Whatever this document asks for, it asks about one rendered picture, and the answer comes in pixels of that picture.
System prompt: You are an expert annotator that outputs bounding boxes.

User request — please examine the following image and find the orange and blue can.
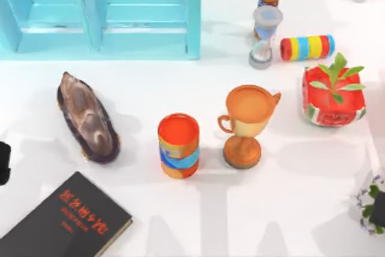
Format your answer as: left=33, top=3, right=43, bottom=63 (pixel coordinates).
left=157, top=113, right=200, bottom=179

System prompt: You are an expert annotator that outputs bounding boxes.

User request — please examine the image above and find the orange trophy cup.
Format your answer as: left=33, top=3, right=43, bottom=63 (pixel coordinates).
left=217, top=84, right=282, bottom=169

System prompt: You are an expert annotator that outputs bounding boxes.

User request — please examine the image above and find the grey hourglass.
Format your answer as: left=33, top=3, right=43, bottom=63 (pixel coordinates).
left=248, top=5, right=284, bottom=70

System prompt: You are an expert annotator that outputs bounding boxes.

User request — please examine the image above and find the light blue rack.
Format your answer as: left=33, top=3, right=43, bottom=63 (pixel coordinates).
left=0, top=0, right=202, bottom=61

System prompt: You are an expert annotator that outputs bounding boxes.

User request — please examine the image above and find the red watermelon plant pot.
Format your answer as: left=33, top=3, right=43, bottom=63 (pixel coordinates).
left=302, top=52, right=367, bottom=128

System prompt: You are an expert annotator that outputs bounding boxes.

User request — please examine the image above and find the black book red lettering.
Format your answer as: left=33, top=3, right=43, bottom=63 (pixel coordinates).
left=0, top=171, right=134, bottom=257

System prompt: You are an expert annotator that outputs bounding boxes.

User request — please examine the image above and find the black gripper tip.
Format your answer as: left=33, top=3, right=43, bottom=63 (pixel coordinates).
left=0, top=141, right=12, bottom=186

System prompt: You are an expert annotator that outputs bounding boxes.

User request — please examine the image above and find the purple flower plant black pot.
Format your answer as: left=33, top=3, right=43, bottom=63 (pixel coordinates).
left=355, top=175, right=385, bottom=236

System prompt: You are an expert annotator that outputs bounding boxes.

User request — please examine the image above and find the striped coloured ring stack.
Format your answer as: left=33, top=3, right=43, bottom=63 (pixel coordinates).
left=279, top=34, right=336, bottom=61

